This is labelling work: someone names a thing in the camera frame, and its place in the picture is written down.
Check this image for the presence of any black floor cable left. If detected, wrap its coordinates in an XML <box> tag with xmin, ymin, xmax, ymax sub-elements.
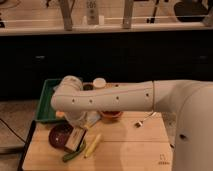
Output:
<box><xmin>0</xmin><ymin>118</ymin><xmax>28</xmax><ymax>145</ymax></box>

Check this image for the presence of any white cup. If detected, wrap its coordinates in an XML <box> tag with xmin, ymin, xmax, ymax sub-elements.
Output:
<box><xmin>93</xmin><ymin>78</ymin><xmax>106</xmax><ymax>89</ymax></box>

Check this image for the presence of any white remote control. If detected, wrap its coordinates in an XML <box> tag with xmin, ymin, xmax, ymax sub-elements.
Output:
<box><xmin>86</xmin><ymin>0</ymin><xmax>99</xmax><ymax>25</ymax></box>

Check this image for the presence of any dark cabinet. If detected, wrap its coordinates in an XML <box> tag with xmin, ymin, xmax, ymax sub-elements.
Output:
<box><xmin>0</xmin><ymin>30</ymin><xmax>213</xmax><ymax>100</ymax></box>

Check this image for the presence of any left wooden post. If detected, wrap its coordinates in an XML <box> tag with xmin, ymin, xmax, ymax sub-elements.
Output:
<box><xmin>59</xmin><ymin>0</ymin><xmax>72</xmax><ymax>30</ymax></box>

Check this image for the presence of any purple bowl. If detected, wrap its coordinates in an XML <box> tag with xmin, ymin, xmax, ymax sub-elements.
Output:
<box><xmin>49</xmin><ymin>123</ymin><xmax>73</xmax><ymax>149</ymax></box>

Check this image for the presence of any green cucumber toy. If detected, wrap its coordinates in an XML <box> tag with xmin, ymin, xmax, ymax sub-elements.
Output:
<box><xmin>62</xmin><ymin>140</ymin><xmax>86</xmax><ymax>162</ymax></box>

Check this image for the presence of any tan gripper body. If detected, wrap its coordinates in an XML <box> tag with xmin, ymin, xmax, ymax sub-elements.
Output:
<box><xmin>66</xmin><ymin>128</ymin><xmax>86</xmax><ymax>150</ymax></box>

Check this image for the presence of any right wooden post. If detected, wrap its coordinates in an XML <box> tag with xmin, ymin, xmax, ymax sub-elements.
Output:
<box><xmin>122</xmin><ymin>0</ymin><xmax>134</xmax><ymax>29</ymax></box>

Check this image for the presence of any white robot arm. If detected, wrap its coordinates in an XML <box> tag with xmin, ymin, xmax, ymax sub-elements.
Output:
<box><xmin>51</xmin><ymin>76</ymin><xmax>213</xmax><ymax>171</ymax></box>

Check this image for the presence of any yellow banana toy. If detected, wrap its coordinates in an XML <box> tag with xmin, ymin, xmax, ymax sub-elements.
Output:
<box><xmin>84</xmin><ymin>134</ymin><xmax>102</xmax><ymax>158</ymax></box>

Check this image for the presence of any grey triangular cloth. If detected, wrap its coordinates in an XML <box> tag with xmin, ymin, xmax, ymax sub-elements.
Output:
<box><xmin>85</xmin><ymin>112</ymin><xmax>101</xmax><ymax>129</ymax></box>

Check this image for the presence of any green plastic tray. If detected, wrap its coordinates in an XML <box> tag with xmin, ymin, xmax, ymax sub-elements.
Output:
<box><xmin>35</xmin><ymin>79</ymin><xmax>65</xmax><ymax>124</ymax></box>

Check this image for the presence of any wooden post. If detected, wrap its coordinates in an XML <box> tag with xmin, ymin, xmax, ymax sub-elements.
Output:
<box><xmin>59</xmin><ymin>0</ymin><xmax>72</xmax><ymax>30</ymax></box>
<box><xmin>122</xmin><ymin>0</ymin><xmax>134</xmax><ymax>29</ymax></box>

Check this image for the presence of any small dark round cup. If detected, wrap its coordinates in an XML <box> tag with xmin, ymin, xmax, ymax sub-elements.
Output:
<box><xmin>83</xmin><ymin>84</ymin><xmax>93</xmax><ymax>91</ymax></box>

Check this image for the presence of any orange bowl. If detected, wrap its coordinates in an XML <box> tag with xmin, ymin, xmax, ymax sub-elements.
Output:
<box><xmin>100</xmin><ymin>111</ymin><xmax>123</xmax><ymax>121</ymax></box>

